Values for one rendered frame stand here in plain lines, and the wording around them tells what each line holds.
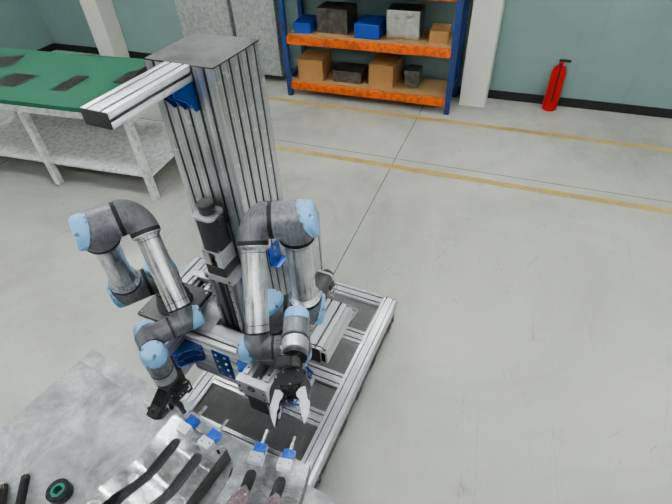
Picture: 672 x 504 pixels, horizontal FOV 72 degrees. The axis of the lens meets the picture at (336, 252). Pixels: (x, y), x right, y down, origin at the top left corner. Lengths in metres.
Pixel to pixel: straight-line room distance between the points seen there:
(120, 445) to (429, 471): 1.52
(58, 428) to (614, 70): 5.83
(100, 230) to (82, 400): 0.90
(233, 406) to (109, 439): 0.80
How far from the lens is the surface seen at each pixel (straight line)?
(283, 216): 1.37
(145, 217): 1.60
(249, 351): 1.43
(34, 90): 5.11
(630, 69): 6.16
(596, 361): 3.35
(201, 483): 1.81
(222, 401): 2.74
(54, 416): 2.28
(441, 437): 2.81
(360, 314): 2.98
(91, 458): 2.10
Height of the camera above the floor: 2.50
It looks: 42 degrees down
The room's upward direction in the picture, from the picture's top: 3 degrees counter-clockwise
